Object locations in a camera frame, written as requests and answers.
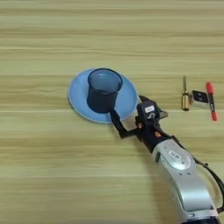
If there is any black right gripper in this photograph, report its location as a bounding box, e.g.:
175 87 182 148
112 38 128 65
108 94 177 153

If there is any blue round plate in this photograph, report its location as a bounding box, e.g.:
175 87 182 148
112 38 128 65
67 67 139 124

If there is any black mesh pen cup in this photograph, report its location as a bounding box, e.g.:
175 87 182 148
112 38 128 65
86 67 123 115

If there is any small black white eraser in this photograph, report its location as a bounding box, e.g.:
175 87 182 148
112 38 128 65
190 89 211 105

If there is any red black marker pen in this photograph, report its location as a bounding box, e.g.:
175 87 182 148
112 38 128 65
205 80 219 123

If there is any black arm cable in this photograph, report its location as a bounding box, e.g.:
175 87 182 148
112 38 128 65
171 134 224 214

